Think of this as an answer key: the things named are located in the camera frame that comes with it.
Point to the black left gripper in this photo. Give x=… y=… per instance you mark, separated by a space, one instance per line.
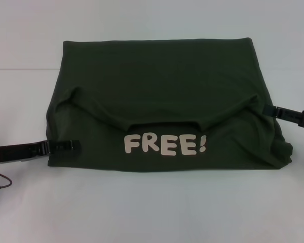
x=20 y=150

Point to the dark green t-shirt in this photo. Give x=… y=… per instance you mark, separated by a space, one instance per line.
x=167 y=101

